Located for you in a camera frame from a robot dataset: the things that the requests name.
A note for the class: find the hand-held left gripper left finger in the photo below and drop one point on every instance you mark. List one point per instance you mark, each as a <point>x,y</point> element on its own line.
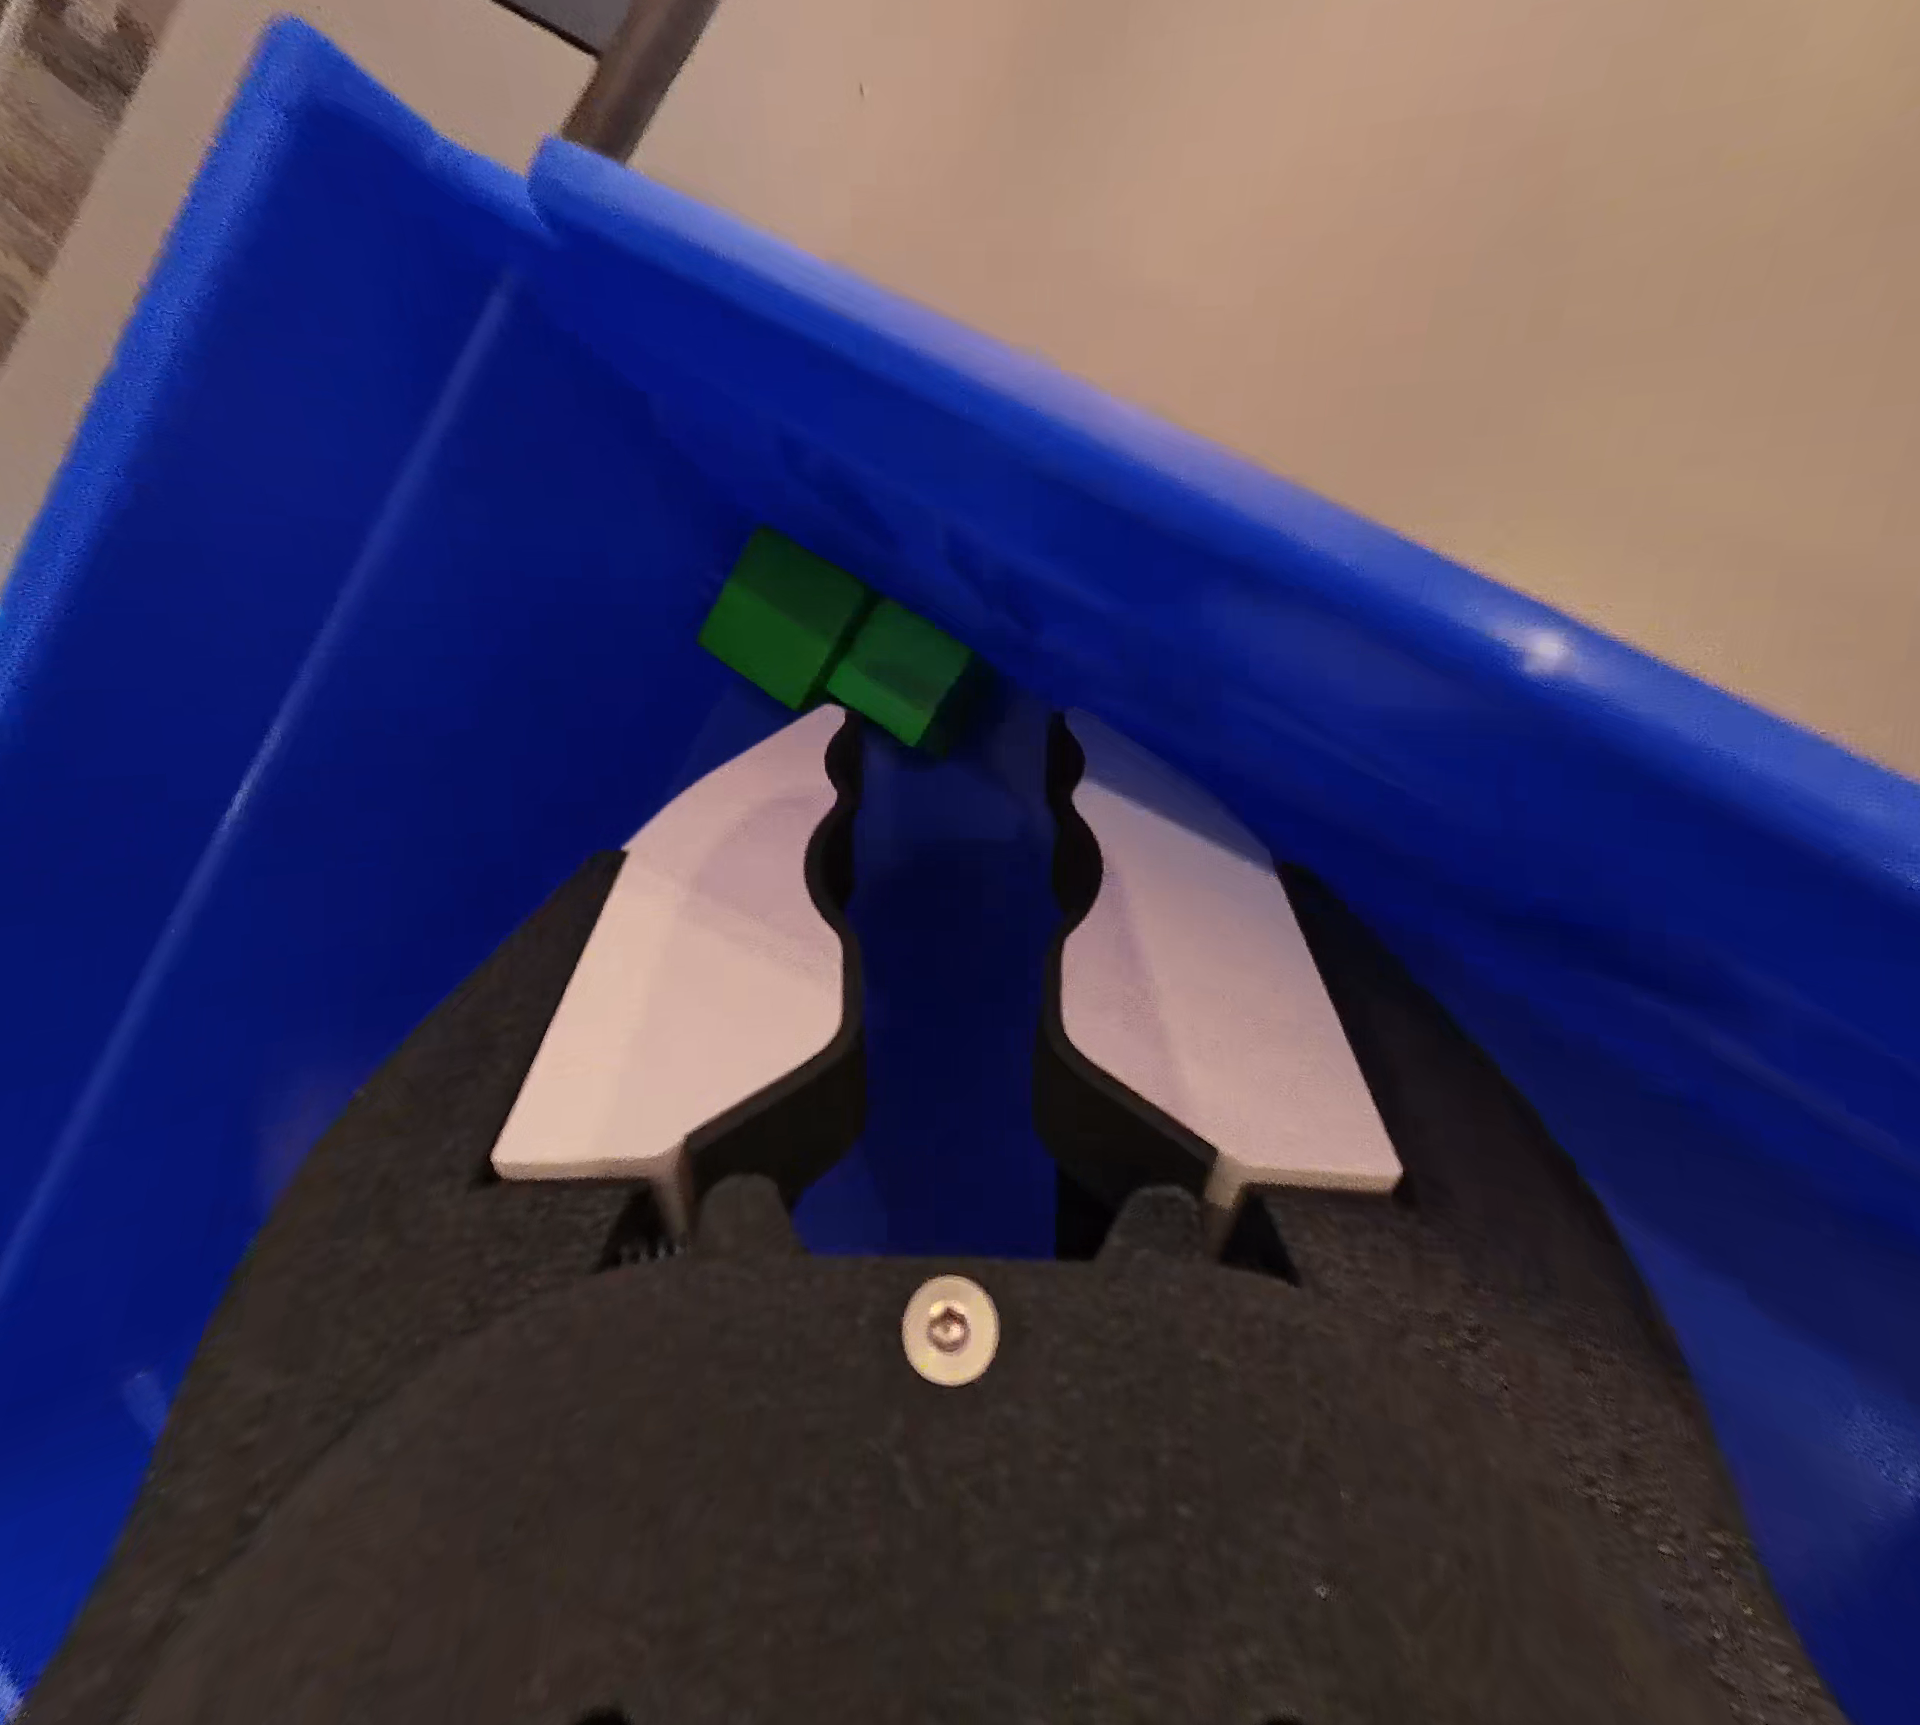
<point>691,1006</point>

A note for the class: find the green wooden cube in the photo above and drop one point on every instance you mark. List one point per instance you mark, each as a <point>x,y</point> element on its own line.
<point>900,676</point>
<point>772,615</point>

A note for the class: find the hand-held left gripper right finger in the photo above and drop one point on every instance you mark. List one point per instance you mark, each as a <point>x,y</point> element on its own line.
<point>1215,1006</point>

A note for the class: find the blue plastic bin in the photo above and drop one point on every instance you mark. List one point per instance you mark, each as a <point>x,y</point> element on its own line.
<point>375,706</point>

